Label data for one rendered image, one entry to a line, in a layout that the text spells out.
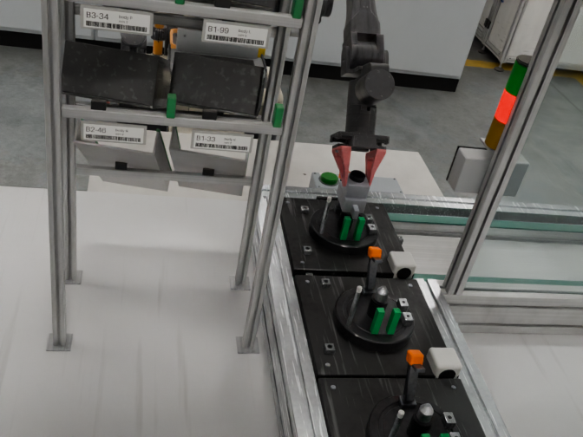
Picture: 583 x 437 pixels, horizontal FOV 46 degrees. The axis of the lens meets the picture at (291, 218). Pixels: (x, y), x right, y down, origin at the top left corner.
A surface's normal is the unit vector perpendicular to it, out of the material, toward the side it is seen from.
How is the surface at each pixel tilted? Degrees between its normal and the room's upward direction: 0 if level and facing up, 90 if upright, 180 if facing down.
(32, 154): 0
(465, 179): 90
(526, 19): 90
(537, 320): 90
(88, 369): 0
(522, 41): 90
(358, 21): 43
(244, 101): 65
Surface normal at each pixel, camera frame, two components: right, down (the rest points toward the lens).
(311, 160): 0.17, -0.81
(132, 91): 0.05, 0.18
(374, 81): 0.22, -0.02
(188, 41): 0.15, 0.59
